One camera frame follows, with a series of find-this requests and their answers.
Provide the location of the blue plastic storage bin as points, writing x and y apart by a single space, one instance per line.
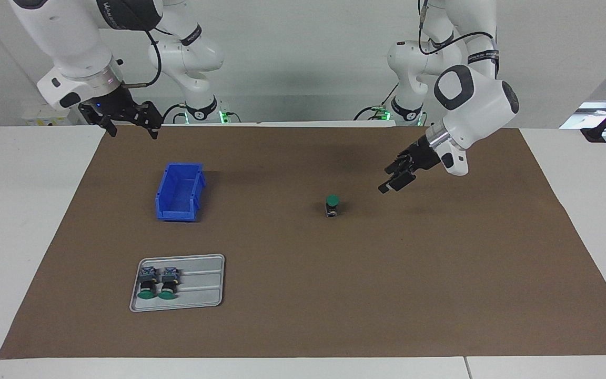
179 189

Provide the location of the grey metal tray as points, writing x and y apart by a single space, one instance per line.
203 284

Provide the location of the white cardboard box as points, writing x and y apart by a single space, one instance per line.
40 117

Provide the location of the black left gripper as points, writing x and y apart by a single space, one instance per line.
423 157

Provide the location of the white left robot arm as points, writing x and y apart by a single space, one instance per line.
466 95

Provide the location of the brown paper table mat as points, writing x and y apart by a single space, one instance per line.
387 263

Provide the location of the green push button switch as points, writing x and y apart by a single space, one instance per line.
169 281
148 281
332 202

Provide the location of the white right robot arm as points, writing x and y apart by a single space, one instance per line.
71 47

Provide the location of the white plastic sheet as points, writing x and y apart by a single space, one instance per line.
587 113

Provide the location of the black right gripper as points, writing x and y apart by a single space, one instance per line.
111 102

